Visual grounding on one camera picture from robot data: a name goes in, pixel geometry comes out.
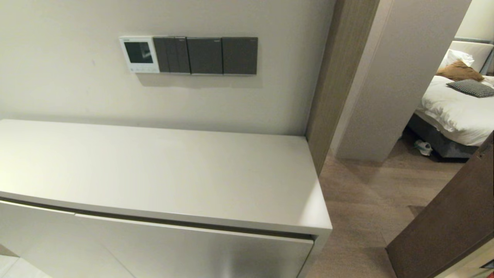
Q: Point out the white pillow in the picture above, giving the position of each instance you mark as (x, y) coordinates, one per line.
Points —
(459, 56)

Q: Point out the wide white cabinet door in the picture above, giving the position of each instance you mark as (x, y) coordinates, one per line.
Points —
(212, 255)

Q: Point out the dark grey triple rocker switch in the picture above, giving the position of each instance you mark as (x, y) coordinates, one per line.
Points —
(171, 54)

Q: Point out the beige padded headboard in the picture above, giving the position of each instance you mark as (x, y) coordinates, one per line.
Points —
(478, 52)

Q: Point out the white wall thermostat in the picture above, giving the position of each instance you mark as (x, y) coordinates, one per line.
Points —
(139, 54)

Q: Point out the dark grey bed base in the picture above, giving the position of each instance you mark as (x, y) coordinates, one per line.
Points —
(436, 141)

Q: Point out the narrow white cabinet door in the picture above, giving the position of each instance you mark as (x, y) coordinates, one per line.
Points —
(46, 239)

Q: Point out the light wooden door frame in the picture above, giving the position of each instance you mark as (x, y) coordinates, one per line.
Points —
(339, 77)

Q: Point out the grey checkered cushion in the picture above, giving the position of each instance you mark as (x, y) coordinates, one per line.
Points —
(472, 88)

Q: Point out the brown wooden door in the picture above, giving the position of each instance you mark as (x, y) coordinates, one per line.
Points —
(455, 216)

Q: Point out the brown cushion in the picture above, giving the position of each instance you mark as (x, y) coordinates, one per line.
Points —
(459, 71)

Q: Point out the white sideboard cabinet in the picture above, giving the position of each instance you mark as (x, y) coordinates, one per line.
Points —
(154, 166)

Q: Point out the bed with white duvet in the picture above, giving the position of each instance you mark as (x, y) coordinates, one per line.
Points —
(455, 112)

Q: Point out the white slippers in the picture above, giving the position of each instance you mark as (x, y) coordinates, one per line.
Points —
(423, 147)

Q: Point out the dark grey square panel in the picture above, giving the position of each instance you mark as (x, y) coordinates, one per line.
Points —
(204, 56)
(239, 56)

